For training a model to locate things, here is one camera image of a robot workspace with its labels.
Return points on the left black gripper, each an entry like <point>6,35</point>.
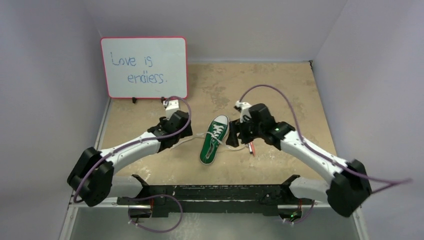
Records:
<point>186,132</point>

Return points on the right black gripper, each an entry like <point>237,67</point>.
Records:
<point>236,131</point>

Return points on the white shoelace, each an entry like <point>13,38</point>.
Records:
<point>203,136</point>

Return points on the green canvas sneaker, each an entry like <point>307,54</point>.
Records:
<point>220,127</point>

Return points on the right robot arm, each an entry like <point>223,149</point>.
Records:
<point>344,184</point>

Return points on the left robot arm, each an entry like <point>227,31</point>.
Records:
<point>92,176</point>

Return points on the grey marker pen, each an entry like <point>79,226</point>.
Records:
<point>251,148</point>

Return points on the orange marker pen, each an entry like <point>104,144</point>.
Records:
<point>254,150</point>

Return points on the red framed whiteboard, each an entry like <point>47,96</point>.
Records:
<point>145,67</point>

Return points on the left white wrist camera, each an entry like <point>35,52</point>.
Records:
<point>171,106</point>

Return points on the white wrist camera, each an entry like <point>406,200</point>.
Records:
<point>171,106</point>
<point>243,108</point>

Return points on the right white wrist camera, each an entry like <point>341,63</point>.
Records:
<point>243,108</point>

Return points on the black aluminium base frame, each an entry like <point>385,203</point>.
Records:
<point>158,201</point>

